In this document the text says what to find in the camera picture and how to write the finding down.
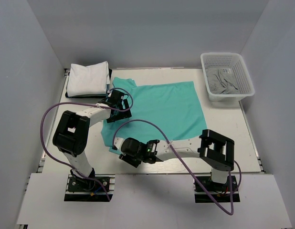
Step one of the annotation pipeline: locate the teal t-shirt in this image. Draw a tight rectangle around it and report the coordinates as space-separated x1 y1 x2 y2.
101 78 207 147

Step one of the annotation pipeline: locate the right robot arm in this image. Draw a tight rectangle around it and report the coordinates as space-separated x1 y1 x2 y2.
113 129 234 190

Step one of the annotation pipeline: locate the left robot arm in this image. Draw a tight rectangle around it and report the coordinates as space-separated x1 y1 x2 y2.
53 88 133 190

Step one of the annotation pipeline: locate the folded dark t-shirt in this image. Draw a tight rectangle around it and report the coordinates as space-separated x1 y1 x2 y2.
65 68 113 99

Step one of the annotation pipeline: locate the folded white t-shirt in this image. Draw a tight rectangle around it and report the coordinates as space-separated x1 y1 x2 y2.
66 61 110 97

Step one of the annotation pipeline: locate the grey t-shirt in basket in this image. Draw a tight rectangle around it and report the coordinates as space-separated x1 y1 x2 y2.
206 68 240 94

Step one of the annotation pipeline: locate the white plastic basket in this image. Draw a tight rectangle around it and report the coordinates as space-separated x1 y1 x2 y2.
200 52 255 101

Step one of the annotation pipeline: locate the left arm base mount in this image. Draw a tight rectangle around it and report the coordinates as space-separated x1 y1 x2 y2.
64 175 115 202

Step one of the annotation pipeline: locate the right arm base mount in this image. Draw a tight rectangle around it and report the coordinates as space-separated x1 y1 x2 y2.
194 176 241 203

